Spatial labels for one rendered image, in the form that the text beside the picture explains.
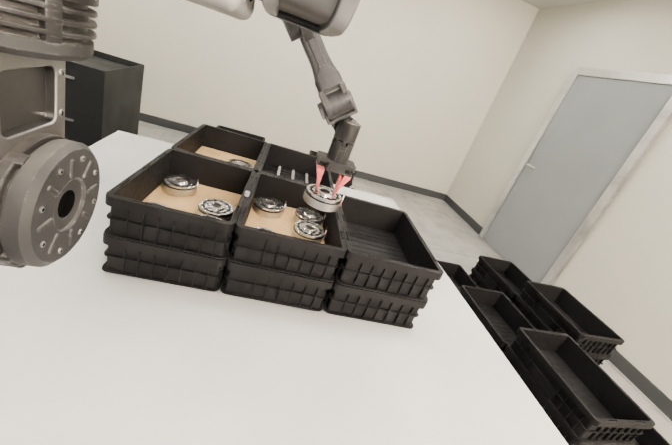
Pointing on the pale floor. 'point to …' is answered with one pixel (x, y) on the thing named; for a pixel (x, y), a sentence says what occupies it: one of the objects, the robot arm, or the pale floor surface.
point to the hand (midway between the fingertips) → (325, 189)
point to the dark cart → (102, 97)
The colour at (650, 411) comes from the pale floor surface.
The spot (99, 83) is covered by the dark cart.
